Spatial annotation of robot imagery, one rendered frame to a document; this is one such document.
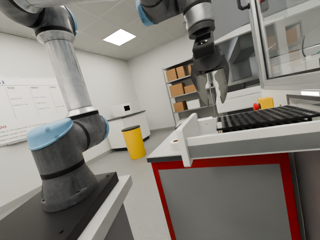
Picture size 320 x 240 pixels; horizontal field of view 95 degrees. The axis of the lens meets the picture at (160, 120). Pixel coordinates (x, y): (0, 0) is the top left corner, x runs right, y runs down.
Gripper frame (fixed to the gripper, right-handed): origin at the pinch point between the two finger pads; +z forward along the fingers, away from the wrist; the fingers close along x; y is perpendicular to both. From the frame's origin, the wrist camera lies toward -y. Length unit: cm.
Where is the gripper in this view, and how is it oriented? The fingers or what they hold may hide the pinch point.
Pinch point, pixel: (214, 100)
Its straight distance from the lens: 43.9
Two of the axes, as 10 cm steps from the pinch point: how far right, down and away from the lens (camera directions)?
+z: 2.4, 9.6, 1.2
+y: 3.6, -2.0, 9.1
